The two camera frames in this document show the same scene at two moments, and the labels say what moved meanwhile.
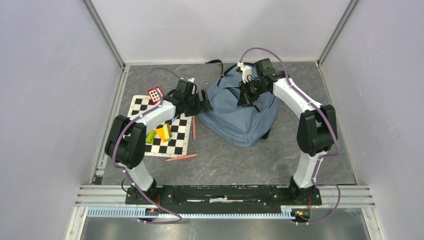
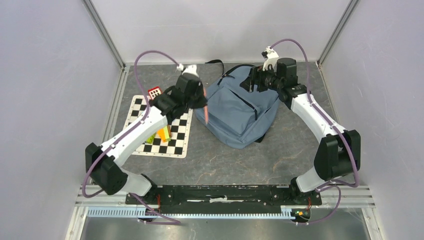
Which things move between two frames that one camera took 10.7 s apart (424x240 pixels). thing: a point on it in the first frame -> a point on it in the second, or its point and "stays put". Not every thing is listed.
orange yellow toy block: [163, 133] stays put
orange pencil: [174, 159] -> [205, 107]
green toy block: [150, 136] stays put
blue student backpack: [245, 125] stays put
